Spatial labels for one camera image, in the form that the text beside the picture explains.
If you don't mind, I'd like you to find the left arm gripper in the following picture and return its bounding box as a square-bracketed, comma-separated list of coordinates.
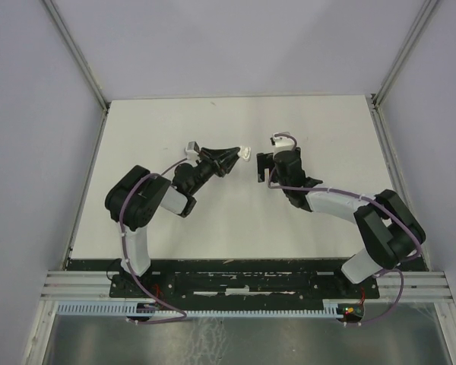
[188, 147, 242, 195]

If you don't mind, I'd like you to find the white round charging case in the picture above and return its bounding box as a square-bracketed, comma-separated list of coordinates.
[237, 146, 252, 162]

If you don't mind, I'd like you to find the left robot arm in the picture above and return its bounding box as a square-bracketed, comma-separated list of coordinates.
[105, 141, 251, 297]

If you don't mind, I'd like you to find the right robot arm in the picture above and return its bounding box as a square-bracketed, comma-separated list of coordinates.
[256, 148, 426, 297]

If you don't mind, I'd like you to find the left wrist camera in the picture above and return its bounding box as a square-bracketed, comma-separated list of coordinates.
[185, 141, 201, 160]

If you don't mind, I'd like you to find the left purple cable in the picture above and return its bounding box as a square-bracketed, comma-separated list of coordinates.
[117, 159, 189, 326]

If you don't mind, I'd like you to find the left aluminium frame post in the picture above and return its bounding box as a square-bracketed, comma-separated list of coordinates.
[40, 0, 110, 110]

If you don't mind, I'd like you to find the aluminium frame post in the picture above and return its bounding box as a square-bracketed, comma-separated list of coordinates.
[40, 0, 110, 110]
[372, 0, 442, 109]

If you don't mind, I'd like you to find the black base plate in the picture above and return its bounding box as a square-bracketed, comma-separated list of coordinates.
[109, 259, 380, 311]

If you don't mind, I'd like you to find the white cable duct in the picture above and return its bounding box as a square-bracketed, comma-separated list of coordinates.
[55, 298, 345, 317]

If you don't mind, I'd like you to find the front aluminium rail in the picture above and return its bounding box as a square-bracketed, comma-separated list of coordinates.
[40, 271, 453, 306]

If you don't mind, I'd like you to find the right aluminium frame post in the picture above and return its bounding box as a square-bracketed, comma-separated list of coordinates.
[372, 0, 442, 109]

